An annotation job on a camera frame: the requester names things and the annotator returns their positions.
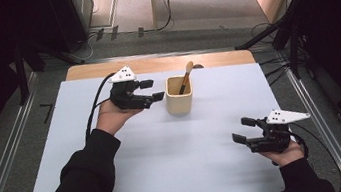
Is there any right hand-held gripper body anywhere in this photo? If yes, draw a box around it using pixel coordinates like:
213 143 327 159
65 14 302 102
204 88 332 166
243 105 315 158

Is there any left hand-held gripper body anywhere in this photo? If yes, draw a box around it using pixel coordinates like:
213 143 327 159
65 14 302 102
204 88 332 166
105 61 158 114

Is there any cream brush holder cup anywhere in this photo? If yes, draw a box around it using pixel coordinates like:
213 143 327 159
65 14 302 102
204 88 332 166
162 74 197 118

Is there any wooden spoon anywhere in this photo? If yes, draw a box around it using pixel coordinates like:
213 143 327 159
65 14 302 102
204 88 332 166
174 61 198 96

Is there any person's right hand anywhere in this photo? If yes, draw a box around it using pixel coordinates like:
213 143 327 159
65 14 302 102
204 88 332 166
259 137 307 170

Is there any person's left hand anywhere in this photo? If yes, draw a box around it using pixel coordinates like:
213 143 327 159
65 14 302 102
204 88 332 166
92 94 146 139

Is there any wooden table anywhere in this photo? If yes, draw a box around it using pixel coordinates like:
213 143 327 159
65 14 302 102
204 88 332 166
62 40 257 90

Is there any white table mat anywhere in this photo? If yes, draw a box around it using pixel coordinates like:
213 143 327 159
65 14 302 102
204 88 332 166
5 51 294 192

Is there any black metal stand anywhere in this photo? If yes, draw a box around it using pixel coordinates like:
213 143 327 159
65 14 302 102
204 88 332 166
228 0 335 87
10 32 82 106

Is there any grey cabinet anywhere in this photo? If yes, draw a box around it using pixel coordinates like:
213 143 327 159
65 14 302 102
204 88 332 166
68 0 97 33

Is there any left hand-held gripper cable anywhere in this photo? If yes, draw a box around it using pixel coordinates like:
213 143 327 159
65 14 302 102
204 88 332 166
76 71 126 143

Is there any hand-held gripper cable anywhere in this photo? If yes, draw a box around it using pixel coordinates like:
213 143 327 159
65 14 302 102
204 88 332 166
76 71 126 143
287 116 341 192

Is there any right hand-held gripper cable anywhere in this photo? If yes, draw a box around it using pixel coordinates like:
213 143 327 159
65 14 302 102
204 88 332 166
287 116 341 192

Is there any white floor cable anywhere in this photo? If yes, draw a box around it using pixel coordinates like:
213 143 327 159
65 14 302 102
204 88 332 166
65 32 101 65

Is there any black hanging cable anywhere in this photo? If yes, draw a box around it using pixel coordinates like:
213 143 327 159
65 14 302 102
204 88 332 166
141 0 178 34

